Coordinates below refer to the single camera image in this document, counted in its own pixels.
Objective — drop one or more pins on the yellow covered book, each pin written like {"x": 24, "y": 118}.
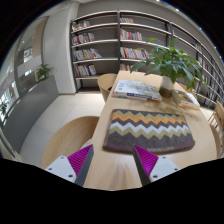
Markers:
{"x": 185, "y": 100}

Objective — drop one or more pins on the zigzag striped brown towel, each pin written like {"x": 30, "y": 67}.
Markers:
{"x": 148, "y": 128}

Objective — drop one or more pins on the ceiling lights group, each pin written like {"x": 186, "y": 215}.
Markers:
{"x": 166, "y": 3}

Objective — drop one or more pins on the large white book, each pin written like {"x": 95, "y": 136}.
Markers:
{"x": 136, "y": 89}

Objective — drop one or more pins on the grey low counter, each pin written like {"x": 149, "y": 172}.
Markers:
{"x": 30, "y": 110}

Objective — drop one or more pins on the grey bookshelf unit with books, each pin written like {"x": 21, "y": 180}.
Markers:
{"x": 100, "y": 46}

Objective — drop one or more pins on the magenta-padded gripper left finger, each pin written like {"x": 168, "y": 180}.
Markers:
{"x": 60, "y": 166}

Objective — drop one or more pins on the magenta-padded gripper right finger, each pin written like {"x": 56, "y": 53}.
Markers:
{"x": 163, "y": 166}

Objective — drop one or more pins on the small green potted plant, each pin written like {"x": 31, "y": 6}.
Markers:
{"x": 44, "y": 71}
{"x": 3, "y": 108}

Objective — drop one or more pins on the wooden slatted chair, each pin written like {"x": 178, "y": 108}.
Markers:
{"x": 218, "y": 115}

